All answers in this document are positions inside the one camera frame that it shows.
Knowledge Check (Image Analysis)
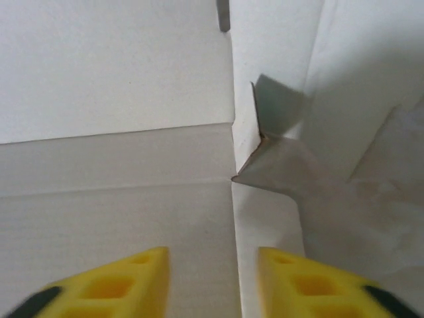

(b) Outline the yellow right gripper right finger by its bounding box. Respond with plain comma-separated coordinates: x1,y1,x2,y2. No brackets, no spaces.
258,246,424,318

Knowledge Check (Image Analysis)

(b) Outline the teal and white paper box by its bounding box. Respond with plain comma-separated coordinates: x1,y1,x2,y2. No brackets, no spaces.
0,0,424,318

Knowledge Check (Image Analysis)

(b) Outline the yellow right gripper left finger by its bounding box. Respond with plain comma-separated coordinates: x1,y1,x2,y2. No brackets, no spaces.
9,246,172,318

